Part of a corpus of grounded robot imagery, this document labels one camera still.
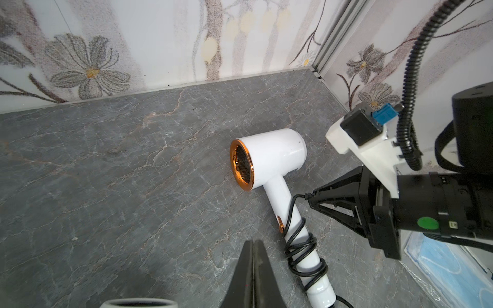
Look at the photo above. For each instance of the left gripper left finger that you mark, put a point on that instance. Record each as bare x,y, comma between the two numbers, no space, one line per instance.
240,293

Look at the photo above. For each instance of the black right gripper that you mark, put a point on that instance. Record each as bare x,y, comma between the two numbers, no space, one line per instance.
379,223

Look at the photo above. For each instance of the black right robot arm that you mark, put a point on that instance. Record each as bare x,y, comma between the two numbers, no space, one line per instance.
454,206

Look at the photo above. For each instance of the blue face mask pack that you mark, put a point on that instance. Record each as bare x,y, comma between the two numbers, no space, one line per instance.
450,275

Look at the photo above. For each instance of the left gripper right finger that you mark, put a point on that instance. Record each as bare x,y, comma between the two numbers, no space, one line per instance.
266,289

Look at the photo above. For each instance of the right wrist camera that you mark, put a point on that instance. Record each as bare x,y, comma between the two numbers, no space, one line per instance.
364,132

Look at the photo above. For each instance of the white hair dryer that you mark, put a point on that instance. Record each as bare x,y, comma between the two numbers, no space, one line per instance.
263,160
140,303

